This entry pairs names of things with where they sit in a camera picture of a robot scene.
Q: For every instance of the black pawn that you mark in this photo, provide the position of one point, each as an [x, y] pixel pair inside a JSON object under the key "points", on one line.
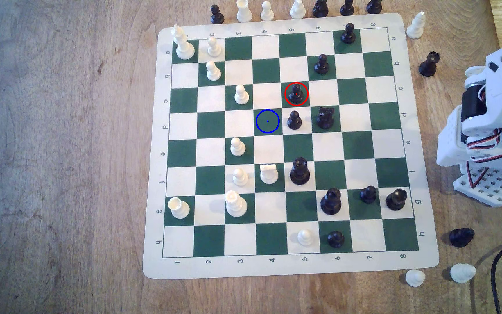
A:
{"points": [[335, 239], [368, 195], [294, 121], [321, 65], [296, 94], [348, 35], [217, 15]]}

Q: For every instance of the white king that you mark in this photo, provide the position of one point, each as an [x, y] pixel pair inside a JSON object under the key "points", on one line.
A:
{"points": [[184, 47]]}

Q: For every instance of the white chess piece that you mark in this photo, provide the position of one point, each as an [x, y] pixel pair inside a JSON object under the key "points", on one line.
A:
{"points": [[463, 273], [297, 10]]}

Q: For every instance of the white knight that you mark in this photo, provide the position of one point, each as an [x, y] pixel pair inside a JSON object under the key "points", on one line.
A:
{"points": [[269, 174]]}

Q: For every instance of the white rook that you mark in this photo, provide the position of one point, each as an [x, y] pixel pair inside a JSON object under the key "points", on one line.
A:
{"points": [[179, 209], [244, 13]]}

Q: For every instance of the white bishop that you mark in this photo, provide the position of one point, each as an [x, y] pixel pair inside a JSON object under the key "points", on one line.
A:
{"points": [[415, 27]]}

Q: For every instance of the black rook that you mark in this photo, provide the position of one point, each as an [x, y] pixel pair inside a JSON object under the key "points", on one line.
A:
{"points": [[428, 65], [396, 200]]}

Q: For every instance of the black queen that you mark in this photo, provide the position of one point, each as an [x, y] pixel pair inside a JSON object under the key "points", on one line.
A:
{"points": [[300, 172]]}

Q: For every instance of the black chess piece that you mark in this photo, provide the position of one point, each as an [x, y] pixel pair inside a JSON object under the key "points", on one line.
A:
{"points": [[347, 8], [320, 8], [374, 6]]}

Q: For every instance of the white queen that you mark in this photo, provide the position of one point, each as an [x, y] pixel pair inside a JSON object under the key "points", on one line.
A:
{"points": [[236, 206]]}

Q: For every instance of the white pawn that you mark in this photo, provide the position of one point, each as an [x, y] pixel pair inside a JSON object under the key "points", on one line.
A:
{"points": [[240, 178], [415, 278], [267, 13], [213, 72], [242, 96], [237, 148], [305, 237], [214, 48]]}

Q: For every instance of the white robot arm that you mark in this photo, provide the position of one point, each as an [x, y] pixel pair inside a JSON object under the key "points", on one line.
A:
{"points": [[451, 135]]}

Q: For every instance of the white perforated base plate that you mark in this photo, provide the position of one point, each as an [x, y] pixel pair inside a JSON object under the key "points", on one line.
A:
{"points": [[493, 187]]}

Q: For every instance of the black knight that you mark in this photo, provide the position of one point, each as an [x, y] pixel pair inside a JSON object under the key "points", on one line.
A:
{"points": [[325, 118], [461, 237]]}

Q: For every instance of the green white chessboard mat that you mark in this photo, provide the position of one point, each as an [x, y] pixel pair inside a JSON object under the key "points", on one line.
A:
{"points": [[211, 125]]}

